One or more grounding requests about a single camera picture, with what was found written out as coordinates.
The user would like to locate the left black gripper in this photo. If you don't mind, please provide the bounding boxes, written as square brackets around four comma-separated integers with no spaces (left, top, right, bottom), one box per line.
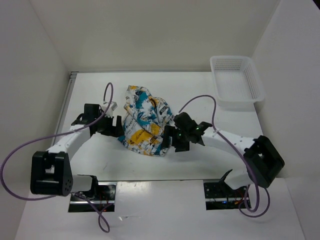
[94,112,125,138]

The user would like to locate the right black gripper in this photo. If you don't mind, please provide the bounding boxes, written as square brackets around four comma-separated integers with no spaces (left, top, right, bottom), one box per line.
[160,124,190,152]

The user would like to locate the patterned white teal yellow shorts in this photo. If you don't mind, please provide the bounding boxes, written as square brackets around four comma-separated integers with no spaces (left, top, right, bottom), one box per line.
[117,85,174,157]

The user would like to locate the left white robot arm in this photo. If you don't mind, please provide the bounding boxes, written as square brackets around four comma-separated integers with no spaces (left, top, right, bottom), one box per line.
[30,101,124,200]

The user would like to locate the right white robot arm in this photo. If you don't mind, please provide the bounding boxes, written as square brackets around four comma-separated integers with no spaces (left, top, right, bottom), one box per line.
[161,112,285,197]

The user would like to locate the white plastic basket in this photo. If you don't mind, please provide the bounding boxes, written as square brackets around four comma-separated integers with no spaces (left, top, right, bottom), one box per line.
[209,55,266,106]

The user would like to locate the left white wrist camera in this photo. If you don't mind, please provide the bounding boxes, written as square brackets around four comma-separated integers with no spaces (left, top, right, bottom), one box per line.
[101,101,118,118]

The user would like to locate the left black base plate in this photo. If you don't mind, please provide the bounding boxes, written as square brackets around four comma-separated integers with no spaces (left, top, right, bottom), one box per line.
[68,181,117,213]

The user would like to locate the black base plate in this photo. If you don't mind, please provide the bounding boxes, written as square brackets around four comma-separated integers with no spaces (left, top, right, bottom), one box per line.
[203,180,251,211]
[68,181,117,213]

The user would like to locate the aluminium table edge rail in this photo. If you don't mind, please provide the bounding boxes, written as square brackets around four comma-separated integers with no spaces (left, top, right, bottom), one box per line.
[55,71,78,134]

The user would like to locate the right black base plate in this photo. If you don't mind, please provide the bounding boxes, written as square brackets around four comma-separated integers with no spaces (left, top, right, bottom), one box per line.
[203,180,251,211]

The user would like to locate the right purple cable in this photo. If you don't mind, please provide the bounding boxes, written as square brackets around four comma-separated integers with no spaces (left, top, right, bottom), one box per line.
[177,94,271,218]

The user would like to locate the purple cable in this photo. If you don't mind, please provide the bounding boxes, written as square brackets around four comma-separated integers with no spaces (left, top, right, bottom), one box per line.
[177,94,271,218]
[0,82,115,233]

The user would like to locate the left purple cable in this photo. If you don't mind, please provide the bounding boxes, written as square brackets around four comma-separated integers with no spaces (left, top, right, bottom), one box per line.
[0,82,115,233]

